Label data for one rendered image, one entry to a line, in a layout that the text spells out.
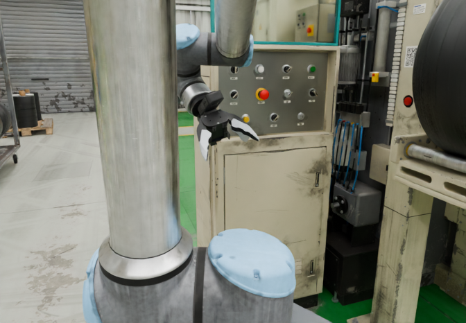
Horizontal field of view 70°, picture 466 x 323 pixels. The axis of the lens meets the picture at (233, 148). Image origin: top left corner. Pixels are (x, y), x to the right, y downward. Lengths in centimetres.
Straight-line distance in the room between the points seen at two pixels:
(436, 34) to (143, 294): 95
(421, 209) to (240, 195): 71
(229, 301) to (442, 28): 87
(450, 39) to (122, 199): 89
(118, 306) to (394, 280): 124
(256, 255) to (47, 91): 958
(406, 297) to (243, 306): 119
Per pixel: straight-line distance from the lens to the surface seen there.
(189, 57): 94
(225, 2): 65
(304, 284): 177
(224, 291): 56
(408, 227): 149
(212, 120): 89
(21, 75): 1009
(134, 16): 41
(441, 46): 107
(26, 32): 1007
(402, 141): 129
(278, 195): 147
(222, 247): 58
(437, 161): 123
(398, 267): 157
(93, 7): 43
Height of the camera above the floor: 118
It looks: 14 degrees down
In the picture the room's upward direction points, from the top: straight up
